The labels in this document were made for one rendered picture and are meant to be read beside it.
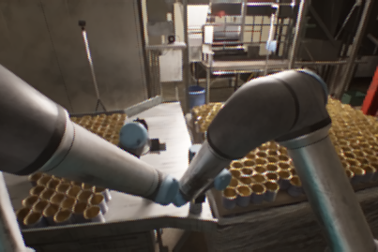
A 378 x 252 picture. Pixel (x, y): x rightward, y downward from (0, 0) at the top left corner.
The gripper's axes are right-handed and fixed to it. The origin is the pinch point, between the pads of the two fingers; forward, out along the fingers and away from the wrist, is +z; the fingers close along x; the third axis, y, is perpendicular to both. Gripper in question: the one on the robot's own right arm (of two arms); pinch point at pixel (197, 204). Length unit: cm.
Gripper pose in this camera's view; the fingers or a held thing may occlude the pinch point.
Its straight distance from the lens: 97.5
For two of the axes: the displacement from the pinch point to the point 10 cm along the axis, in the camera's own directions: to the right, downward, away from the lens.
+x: 1.5, 4.7, -8.7
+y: -9.9, 0.9, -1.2
